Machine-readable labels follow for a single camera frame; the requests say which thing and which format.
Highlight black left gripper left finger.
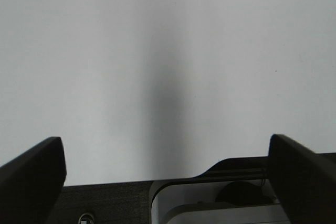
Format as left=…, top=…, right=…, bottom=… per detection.
left=1, top=137, right=66, bottom=223

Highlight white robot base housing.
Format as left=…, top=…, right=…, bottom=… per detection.
left=150, top=179, right=290, bottom=223

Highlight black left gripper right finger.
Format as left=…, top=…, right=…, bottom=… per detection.
left=267, top=134, right=335, bottom=223

